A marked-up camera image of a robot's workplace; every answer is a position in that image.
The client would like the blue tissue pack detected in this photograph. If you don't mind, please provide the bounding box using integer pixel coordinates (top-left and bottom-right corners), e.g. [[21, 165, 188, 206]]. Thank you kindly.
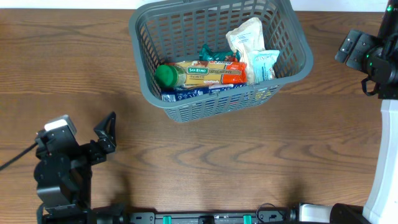
[[160, 83, 246, 102]]

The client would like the green lid jar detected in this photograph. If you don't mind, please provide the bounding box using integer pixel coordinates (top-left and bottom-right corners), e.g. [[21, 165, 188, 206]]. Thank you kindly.
[[155, 65, 187, 88]]

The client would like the light blue tissue packet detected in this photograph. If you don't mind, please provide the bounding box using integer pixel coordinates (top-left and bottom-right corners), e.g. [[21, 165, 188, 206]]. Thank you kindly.
[[251, 50, 280, 83]]

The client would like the cream plastic food bag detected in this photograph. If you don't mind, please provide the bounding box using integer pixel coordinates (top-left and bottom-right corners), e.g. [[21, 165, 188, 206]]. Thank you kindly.
[[226, 17, 266, 85]]

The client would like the San Remo spaghetti packet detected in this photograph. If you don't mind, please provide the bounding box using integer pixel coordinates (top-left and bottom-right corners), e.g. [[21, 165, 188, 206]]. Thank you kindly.
[[165, 60, 248, 87]]

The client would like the green Nescafe coffee bag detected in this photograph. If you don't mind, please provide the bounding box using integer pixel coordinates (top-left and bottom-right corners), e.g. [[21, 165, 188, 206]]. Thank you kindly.
[[199, 44, 241, 62]]

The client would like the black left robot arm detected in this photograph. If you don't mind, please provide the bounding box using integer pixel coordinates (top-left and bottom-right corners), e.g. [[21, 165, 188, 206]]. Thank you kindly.
[[34, 112, 129, 223]]

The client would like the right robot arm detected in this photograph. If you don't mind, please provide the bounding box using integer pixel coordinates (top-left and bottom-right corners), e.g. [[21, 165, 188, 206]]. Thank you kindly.
[[285, 0, 397, 224]]

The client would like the grey plastic basket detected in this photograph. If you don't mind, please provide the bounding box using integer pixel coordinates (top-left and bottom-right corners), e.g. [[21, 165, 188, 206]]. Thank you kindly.
[[129, 0, 313, 123]]

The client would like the black right cable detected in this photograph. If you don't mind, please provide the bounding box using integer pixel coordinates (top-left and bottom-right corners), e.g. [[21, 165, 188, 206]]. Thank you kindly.
[[360, 76, 380, 97]]

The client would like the black mounting rail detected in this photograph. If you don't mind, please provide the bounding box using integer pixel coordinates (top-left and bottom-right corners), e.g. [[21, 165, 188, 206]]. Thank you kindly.
[[129, 210, 296, 224]]

